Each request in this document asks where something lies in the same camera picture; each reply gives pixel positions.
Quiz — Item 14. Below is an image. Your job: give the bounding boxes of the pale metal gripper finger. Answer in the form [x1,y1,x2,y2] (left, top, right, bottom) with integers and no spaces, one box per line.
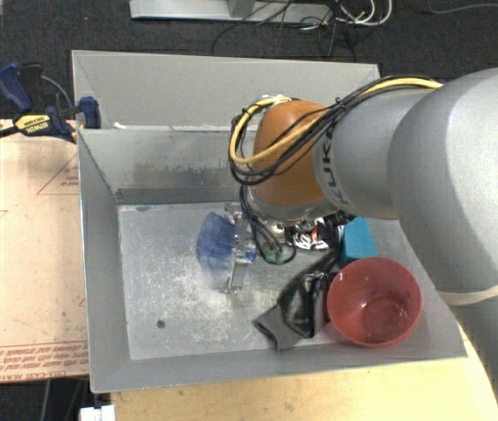
[223,244,258,296]
[224,201,251,241]

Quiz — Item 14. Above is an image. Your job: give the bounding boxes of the clear blue plastic cup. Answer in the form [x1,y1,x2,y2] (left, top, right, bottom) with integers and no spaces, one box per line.
[195,210,238,281]

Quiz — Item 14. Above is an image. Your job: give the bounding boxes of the black white red packet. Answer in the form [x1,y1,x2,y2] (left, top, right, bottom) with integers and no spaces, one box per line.
[284,219,331,253]

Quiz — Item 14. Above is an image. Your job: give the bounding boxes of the grey metal bin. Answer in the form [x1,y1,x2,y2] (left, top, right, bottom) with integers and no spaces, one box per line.
[71,49,469,394]

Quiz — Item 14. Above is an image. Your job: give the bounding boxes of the black and grey cloth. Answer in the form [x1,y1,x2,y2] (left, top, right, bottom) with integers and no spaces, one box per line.
[253,252,342,353]

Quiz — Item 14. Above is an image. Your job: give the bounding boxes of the blue sponge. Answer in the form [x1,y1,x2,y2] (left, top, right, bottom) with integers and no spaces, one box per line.
[338,216,380,268]

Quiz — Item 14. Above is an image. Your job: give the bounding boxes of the red plastic bowl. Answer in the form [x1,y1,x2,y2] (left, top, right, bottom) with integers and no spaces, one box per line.
[326,256,423,349]

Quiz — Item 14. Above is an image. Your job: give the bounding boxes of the brown cardboard board red print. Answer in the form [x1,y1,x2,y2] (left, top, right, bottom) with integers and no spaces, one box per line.
[0,118,90,385]

